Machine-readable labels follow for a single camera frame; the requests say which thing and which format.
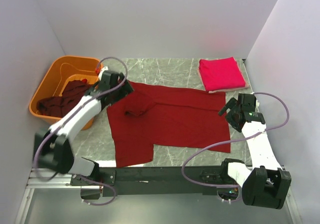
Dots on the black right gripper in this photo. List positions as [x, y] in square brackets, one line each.
[228, 117]

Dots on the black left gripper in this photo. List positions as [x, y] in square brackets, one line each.
[125, 89]

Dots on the dark red t-shirt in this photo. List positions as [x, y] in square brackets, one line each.
[167, 116]

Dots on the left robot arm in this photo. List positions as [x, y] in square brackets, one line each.
[53, 147]

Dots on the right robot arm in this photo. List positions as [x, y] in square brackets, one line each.
[266, 184]

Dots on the folded hot pink t-shirt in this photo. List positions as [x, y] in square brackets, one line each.
[221, 73]

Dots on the orange plastic bin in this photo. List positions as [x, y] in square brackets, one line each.
[61, 72]

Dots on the maroon t-shirt in bin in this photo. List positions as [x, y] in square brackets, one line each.
[59, 106]

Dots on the black base crossbar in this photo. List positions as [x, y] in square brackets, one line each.
[168, 180]

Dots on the aluminium extrusion rail frame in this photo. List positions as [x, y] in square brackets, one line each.
[56, 202]

